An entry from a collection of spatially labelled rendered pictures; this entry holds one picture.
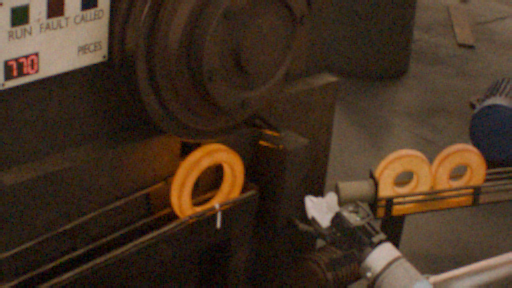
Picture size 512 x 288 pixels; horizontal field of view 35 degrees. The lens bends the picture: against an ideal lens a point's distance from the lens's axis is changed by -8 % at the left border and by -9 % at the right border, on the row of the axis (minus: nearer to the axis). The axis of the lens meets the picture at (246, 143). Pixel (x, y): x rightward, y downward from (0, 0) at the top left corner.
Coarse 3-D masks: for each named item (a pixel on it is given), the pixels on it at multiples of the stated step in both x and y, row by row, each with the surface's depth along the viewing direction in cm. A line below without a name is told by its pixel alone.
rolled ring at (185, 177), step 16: (192, 160) 185; (208, 160) 186; (224, 160) 189; (240, 160) 193; (176, 176) 185; (192, 176) 185; (224, 176) 196; (240, 176) 195; (176, 192) 185; (224, 192) 196; (176, 208) 187; (192, 208) 188
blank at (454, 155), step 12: (456, 144) 209; (444, 156) 207; (456, 156) 207; (468, 156) 208; (480, 156) 208; (432, 168) 210; (444, 168) 208; (468, 168) 212; (480, 168) 210; (444, 180) 210; (468, 180) 211; (480, 180) 212; (456, 192) 212
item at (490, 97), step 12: (492, 84) 390; (504, 84) 377; (492, 96) 373; (504, 96) 367; (480, 108) 363; (492, 108) 359; (504, 108) 357; (480, 120) 363; (492, 120) 360; (504, 120) 357; (480, 132) 365; (492, 132) 362; (504, 132) 359; (468, 144) 385; (480, 144) 367; (492, 144) 364; (504, 144) 361; (492, 156) 366; (504, 156) 363
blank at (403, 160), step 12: (396, 156) 205; (408, 156) 205; (420, 156) 206; (384, 168) 206; (396, 168) 206; (408, 168) 207; (420, 168) 207; (384, 180) 207; (420, 180) 209; (432, 180) 209; (384, 192) 209; (396, 192) 209; (408, 204) 212
